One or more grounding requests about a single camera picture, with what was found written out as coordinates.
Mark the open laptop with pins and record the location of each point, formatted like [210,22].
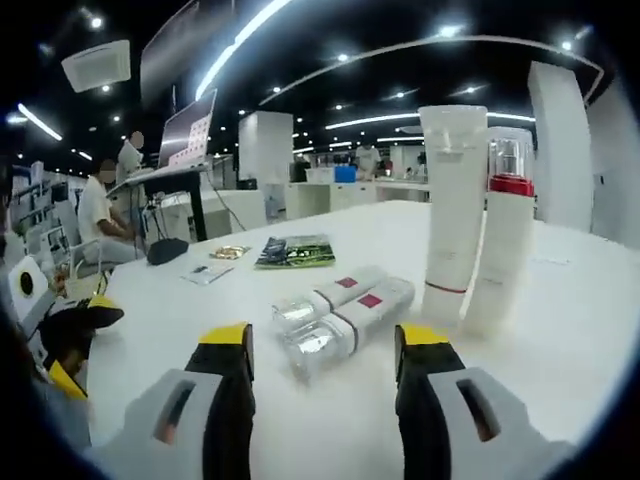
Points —
[187,135]

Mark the dark display screen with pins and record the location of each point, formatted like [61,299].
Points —
[165,55]

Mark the clear storage bin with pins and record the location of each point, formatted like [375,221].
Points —
[320,175]

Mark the black computer mouse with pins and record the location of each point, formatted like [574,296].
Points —
[167,251]

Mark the clear sachet dark print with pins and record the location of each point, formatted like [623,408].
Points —
[207,274]

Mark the white skincare tube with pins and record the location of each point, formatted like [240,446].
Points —
[452,210]

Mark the long ceiling light strip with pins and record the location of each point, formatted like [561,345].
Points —
[235,45]

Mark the red label skincare bottle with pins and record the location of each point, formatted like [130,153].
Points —
[345,290]
[350,327]

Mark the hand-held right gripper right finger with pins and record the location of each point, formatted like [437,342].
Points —
[425,400]

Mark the white office counter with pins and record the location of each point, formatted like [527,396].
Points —
[350,197]

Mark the gold foil sachet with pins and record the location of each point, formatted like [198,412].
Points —
[230,252]

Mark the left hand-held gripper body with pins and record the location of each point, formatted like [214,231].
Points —
[27,290]

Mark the green and blue packet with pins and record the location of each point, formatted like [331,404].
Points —
[295,252]

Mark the person's grey trousers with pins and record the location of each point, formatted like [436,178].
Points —
[62,415]

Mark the blue storage box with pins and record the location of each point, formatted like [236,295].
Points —
[345,174]

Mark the black laptop stand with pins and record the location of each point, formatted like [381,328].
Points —
[199,210]

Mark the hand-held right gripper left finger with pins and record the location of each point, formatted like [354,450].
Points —
[230,400]

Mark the red collar skincare bottle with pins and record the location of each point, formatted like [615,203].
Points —
[505,240]

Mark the ceiling air vent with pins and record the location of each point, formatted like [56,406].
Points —
[96,66]

